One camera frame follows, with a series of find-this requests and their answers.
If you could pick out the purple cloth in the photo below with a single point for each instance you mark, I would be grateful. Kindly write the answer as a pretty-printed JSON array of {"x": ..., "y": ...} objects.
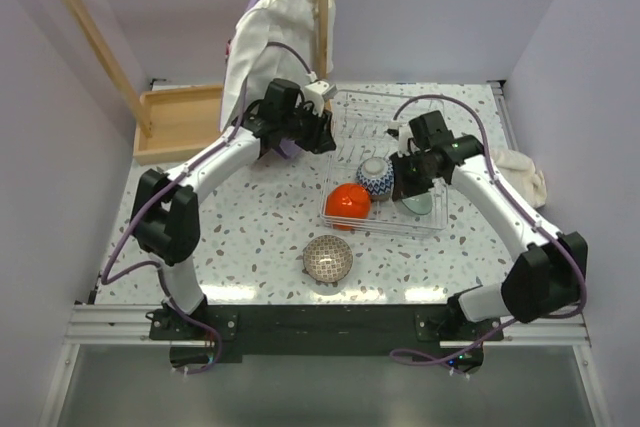
[{"x": 272, "y": 114}]

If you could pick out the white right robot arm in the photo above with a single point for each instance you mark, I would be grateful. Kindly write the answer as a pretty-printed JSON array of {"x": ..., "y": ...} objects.
[{"x": 549, "y": 267}]

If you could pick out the white hanging cloth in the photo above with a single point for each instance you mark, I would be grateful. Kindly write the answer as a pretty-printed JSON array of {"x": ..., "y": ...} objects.
[{"x": 296, "y": 24}]

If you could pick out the green glazed ceramic bowl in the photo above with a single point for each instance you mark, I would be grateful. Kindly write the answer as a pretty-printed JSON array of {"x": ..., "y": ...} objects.
[{"x": 418, "y": 205}]

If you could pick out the brown patterned ceramic bowl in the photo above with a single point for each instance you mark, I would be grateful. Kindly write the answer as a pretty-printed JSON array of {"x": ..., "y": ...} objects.
[{"x": 327, "y": 259}]

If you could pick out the orange plastic bowl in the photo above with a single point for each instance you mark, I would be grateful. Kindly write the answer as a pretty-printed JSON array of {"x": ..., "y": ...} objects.
[{"x": 350, "y": 200}]

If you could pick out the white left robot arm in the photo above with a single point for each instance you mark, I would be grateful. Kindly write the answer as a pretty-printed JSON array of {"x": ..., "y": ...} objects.
[{"x": 166, "y": 213}]

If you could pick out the wooden tray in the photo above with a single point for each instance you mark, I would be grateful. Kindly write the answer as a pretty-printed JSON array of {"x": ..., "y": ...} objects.
[{"x": 184, "y": 121}]

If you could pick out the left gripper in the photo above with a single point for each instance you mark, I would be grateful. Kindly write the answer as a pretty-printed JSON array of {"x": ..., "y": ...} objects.
[{"x": 320, "y": 134}]

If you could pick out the white wire dish rack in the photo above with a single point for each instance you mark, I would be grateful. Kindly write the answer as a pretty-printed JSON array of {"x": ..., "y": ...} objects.
[{"x": 363, "y": 157}]

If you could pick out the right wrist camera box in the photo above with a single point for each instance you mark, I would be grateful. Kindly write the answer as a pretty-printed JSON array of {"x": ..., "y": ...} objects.
[{"x": 403, "y": 134}]

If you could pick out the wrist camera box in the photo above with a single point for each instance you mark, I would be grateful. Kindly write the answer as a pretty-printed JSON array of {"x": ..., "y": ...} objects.
[
  {"x": 319, "y": 93},
  {"x": 403, "y": 134}
]

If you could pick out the cream cloth on table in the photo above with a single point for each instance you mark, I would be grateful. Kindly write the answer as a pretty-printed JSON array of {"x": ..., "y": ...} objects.
[{"x": 521, "y": 172}]

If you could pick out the red blue patterned bowl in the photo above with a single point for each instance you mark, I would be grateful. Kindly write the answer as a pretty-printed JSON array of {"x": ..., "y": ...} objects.
[{"x": 376, "y": 176}]

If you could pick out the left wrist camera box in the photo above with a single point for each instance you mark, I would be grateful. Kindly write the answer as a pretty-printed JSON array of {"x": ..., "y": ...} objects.
[{"x": 319, "y": 93}]

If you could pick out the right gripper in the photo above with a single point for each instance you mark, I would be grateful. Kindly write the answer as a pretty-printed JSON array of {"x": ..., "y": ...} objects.
[{"x": 405, "y": 183}]

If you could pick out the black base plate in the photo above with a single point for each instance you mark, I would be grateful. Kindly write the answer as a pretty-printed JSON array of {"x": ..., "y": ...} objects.
[{"x": 212, "y": 347}]

